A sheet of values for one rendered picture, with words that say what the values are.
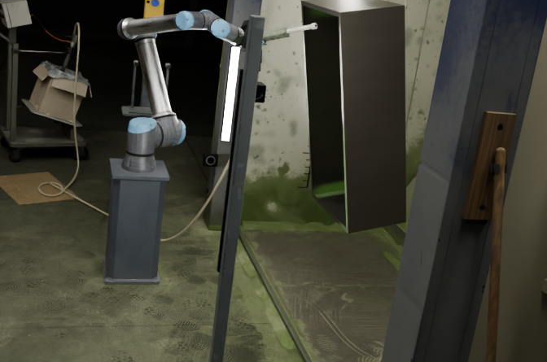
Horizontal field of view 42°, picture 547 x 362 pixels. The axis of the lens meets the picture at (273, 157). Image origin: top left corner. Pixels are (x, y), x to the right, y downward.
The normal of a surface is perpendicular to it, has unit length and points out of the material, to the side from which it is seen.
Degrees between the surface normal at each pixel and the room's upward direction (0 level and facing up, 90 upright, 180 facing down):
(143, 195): 90
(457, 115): 90
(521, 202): 90
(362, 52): 90
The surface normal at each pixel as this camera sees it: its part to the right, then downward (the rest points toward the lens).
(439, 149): -0.96, -0.05
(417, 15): 0.25, 0.29
